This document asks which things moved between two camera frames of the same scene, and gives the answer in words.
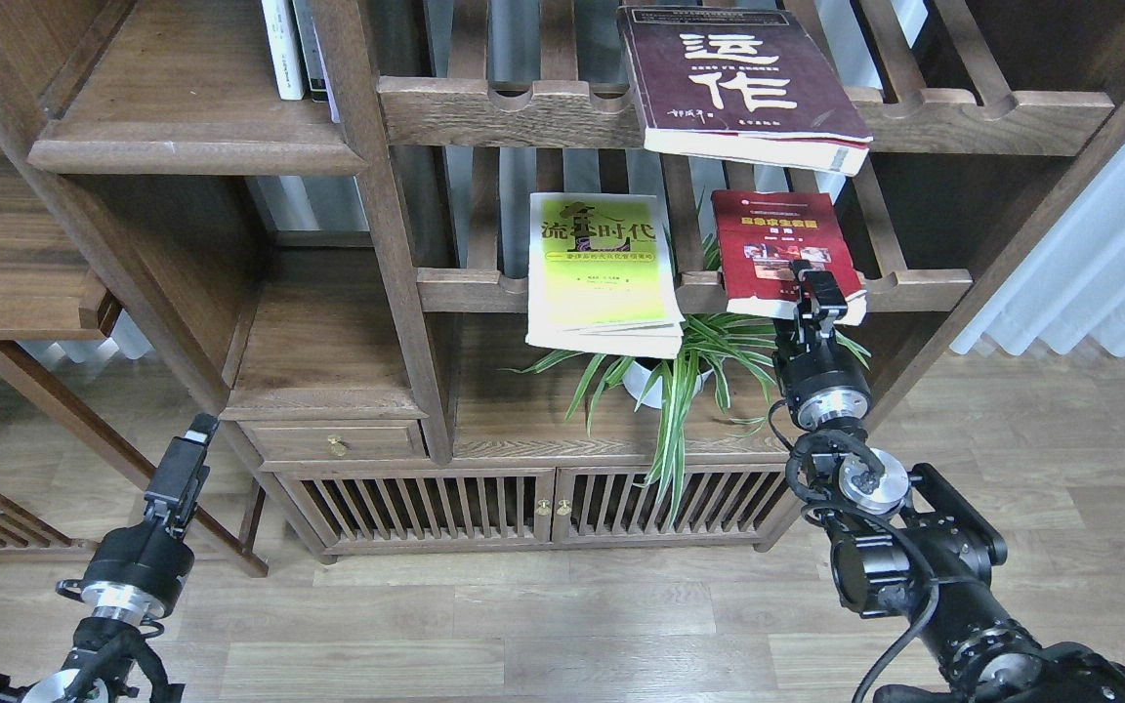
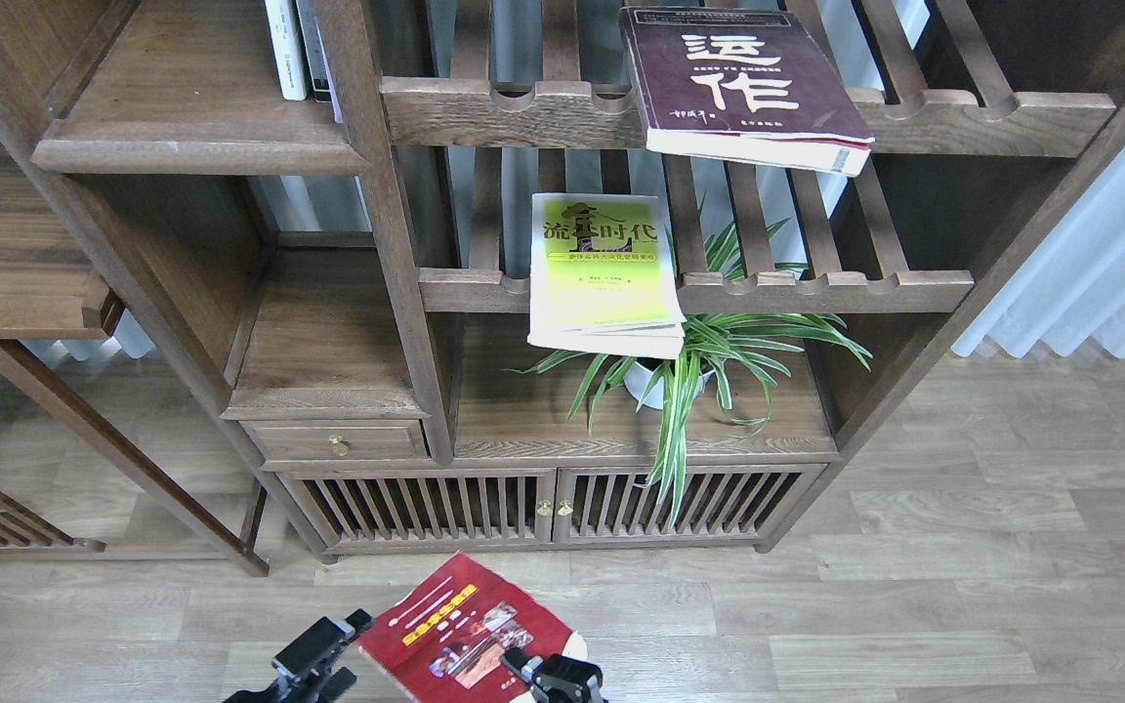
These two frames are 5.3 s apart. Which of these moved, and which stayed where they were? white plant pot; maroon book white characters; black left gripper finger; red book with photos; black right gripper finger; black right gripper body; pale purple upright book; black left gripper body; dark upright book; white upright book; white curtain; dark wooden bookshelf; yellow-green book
Moved: black left gripper finger; black right gripper finger; black right gripper body; red book with photos; black left gripper body
Stayed: white plant pot; pale purple upright book; dark wooden bookshelf; maroon book white characters; yellow-green book; dark upright book; white curtain; white upright book
